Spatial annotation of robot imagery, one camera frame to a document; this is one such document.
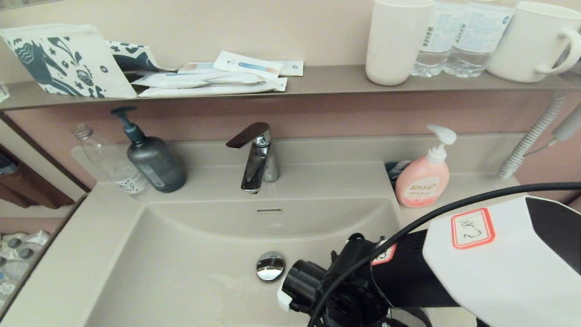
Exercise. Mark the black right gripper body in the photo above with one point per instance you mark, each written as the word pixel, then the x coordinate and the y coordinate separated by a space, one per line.
pixel 311 306

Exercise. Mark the chrome faucet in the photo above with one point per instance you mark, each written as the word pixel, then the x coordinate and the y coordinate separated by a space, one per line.
pixel 261 159

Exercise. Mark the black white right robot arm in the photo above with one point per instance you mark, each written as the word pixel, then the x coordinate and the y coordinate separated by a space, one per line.
pixel 499 281

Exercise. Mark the beige sink basin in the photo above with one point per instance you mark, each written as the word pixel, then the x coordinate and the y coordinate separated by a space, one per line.
pixel 181 272

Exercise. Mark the chrome drain stopper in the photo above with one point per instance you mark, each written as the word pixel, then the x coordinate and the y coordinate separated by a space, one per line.
pixel 270 267

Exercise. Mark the dark packet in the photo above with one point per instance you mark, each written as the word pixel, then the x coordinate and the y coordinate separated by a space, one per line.
pixel 395 169

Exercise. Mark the pink soap pump bottle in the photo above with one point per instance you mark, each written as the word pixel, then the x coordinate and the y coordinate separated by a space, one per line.
pixel 422 181

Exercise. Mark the dark grey pump bottle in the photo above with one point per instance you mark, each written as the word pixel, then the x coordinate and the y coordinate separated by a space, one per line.
pixel 156 165

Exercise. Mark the long white sachet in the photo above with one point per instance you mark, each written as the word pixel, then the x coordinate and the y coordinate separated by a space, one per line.
pixel 181 79
pixel 218 88

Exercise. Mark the small white sachet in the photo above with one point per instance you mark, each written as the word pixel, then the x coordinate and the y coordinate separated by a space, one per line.
pixel 290 68

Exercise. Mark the empty clear plastic bottle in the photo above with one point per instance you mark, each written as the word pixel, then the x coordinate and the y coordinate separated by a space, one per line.
pixel 113 168

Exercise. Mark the white toothbrush packet blue print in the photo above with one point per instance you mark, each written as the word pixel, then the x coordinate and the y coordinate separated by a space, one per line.
pixel 247 65

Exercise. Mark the pale pink sachet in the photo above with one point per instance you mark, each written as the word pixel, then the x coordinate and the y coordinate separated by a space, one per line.
pixel 195 67

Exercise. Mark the white tumbler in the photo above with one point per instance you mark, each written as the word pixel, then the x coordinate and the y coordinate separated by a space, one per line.
pixel 395 45

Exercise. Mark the clear labelled water bottle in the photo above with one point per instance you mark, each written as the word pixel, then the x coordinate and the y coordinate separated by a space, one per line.
pixel 435 45
pixel 476 41

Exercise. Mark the shrink-wrapped water bottle pack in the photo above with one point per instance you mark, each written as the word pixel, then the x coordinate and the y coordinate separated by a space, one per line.
pixel 20 259

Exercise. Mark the small white patterned pouch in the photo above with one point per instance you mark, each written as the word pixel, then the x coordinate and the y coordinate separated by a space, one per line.
pixel 136 56

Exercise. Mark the white hair dryer handset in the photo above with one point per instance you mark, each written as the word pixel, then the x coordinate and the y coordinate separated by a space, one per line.
pixel 567 127

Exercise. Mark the white ribbed mug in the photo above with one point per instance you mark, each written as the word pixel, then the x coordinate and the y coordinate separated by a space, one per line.
pixel 526 41

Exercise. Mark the large white patterned pouch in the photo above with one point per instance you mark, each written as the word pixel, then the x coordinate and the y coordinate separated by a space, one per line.
pixel 54 63

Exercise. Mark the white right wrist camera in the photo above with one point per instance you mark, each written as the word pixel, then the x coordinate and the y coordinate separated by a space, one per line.
pixel 284 300

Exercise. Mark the brown wall shelf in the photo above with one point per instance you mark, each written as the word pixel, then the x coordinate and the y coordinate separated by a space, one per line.
pixel 327 78

